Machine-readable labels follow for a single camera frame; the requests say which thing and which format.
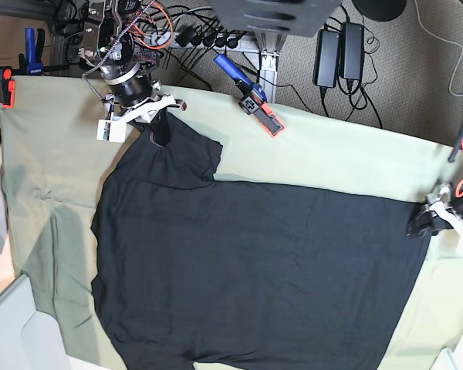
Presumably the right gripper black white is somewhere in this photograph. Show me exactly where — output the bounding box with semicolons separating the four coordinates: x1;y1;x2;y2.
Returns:
103;94;187;147

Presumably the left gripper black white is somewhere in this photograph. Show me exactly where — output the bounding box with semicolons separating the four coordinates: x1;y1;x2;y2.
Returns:
406;183;463;237

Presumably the dark navy T-shirt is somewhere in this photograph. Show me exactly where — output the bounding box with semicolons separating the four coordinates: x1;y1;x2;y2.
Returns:
92;116;430;369

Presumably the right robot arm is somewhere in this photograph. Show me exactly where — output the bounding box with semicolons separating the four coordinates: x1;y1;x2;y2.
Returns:
79;1;187;147

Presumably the white power strip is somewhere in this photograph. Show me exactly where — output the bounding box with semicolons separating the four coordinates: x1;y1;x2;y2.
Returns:
136;32;259;52

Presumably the blue orange bar clamp centre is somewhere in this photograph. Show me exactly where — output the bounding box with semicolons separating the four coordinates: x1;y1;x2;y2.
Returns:
214;54;285;137

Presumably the blue orange bar clamp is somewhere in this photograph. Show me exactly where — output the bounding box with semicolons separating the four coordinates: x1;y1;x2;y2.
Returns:
0;28;69;108
214;54;285;137

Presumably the blue orange bar clamp left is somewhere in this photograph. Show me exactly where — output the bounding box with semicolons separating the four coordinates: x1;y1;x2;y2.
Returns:
0;28;69;108

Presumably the black power brick pair outer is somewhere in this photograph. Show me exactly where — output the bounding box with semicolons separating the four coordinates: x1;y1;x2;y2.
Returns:
339;22;364;81

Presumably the black power brick pair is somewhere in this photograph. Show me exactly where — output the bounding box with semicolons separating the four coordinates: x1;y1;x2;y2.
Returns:
339;22;364;81
313;29;340;88

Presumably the black power brick pair inner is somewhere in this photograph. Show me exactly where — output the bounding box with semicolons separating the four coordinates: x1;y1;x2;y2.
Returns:
313;29;340;88

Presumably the black round lamp base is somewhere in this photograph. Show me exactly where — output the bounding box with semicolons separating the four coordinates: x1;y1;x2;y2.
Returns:
352;0;407;22

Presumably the grey white bin corner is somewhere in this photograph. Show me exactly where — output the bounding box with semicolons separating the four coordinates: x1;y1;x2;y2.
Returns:
0;274;70;369

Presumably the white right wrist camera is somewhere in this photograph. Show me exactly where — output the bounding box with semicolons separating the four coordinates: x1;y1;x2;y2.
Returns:
96;119;127;143

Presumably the white cable on carpet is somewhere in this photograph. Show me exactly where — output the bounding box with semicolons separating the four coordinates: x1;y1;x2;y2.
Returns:
412;0;463;97

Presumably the grey overhead camera mount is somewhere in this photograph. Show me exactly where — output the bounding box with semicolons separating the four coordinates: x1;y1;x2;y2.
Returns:
208;0;342;37

